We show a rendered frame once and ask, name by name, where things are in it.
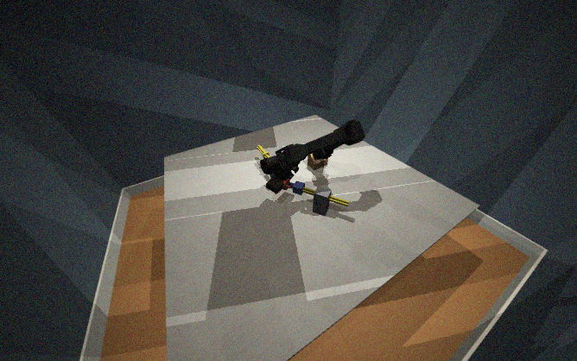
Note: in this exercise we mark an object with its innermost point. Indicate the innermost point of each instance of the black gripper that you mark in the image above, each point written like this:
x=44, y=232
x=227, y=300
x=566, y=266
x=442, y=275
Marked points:
x=282, y=175

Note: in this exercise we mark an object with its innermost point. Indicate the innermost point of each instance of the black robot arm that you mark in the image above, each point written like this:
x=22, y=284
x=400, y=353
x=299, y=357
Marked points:
x=348, y=133

